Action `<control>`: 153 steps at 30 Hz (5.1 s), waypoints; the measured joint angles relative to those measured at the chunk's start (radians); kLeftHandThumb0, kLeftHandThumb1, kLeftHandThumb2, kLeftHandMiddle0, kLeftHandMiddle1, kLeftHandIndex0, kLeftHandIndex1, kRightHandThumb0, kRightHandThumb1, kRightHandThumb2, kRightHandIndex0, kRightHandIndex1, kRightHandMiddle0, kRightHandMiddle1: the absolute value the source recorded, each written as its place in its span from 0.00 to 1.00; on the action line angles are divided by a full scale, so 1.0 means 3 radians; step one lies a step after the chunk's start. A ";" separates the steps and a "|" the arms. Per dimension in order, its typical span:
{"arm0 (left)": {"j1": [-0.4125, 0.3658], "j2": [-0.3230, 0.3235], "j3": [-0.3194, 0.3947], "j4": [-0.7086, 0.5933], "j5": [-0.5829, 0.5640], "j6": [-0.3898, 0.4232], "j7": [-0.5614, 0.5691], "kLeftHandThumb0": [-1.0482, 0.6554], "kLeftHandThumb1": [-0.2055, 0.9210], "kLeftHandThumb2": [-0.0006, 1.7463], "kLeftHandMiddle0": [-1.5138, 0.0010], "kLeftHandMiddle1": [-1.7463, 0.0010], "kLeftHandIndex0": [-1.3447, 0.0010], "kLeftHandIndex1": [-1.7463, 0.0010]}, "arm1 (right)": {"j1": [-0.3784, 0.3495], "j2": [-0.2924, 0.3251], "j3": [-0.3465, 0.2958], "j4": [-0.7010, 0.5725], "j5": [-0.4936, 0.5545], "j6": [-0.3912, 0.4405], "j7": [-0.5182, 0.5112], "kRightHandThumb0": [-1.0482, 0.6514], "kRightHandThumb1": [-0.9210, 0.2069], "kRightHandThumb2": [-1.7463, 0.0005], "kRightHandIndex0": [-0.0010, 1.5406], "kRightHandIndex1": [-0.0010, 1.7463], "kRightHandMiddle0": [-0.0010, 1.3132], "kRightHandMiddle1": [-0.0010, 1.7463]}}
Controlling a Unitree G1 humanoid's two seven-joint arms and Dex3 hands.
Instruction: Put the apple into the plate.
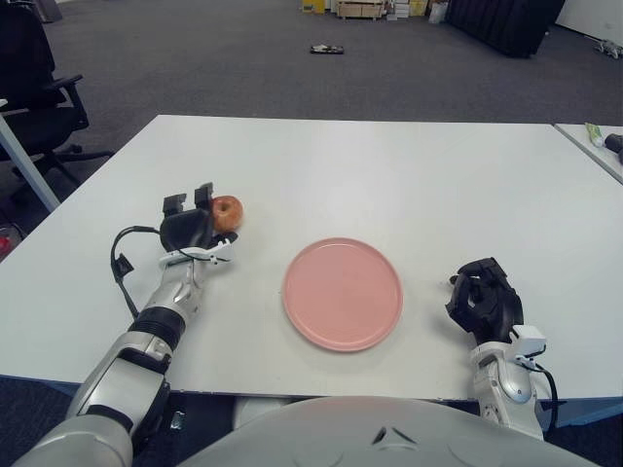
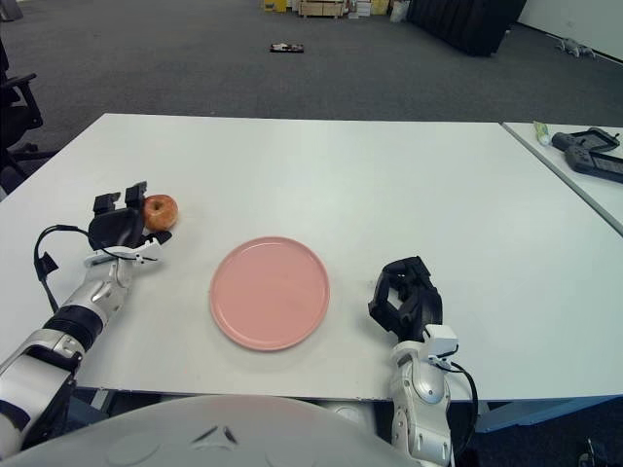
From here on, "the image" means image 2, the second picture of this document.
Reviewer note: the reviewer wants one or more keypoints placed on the black handheld controller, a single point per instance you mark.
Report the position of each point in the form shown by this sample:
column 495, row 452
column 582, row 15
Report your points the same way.
column 563, row 140
column 580, row 159

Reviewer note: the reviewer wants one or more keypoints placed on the black office chair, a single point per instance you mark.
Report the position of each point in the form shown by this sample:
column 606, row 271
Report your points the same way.
column 14, row 117

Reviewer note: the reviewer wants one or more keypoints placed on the black partition screen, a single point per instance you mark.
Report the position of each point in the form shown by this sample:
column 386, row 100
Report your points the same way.
column 465, row 24

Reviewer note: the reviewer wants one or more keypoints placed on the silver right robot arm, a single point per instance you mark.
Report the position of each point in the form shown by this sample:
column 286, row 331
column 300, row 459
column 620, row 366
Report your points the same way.
column 421, row 389

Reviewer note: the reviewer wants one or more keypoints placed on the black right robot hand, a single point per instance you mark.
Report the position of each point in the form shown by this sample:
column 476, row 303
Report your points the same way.
column 423, row 304

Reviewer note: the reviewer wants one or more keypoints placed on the white plastic bag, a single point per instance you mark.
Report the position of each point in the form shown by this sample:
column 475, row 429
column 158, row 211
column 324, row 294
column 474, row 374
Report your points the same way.
column 398, row 12

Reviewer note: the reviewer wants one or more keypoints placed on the pale yellow box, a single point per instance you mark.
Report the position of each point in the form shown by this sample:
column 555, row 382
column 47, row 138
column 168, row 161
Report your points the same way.
column 379, row 5

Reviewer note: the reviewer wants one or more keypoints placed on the flat black floor item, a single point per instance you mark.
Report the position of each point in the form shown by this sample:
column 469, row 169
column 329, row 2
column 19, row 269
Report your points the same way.
column 287, row 48

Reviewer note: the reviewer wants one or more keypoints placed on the yellow cardboard box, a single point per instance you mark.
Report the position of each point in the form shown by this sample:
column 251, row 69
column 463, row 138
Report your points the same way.
column 274, row 5

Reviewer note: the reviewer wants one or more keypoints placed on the pink round plate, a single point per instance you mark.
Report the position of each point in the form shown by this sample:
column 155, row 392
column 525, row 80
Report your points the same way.
column 270, row 294

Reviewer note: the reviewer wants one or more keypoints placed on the grey robot dog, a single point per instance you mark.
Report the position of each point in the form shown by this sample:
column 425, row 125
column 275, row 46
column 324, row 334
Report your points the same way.
column 573, row 46

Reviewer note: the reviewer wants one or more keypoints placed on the grey robot torso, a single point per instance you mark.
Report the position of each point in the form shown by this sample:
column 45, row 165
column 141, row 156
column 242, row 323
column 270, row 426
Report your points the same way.
column 194, row 438

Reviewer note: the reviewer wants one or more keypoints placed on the stacked white boxes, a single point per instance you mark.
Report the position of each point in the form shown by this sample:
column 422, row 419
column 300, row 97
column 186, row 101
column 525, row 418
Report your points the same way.
column 361, row 9

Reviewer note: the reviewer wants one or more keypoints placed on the wooden crate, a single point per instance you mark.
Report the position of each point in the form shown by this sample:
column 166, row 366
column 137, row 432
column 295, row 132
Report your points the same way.
column 318, row 9

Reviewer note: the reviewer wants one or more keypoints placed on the green white tube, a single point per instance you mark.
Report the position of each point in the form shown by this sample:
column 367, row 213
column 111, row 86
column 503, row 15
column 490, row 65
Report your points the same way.
column 541, row 132

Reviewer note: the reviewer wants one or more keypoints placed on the red yellow apple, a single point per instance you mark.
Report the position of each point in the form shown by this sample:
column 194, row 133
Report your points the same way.
column 163, row 215

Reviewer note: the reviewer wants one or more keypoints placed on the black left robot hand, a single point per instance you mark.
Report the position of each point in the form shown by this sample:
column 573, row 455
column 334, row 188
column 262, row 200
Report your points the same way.
column 114, row 228

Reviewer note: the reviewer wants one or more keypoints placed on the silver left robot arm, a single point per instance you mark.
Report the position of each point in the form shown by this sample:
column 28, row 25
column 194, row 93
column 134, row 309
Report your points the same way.
column 97, row 297

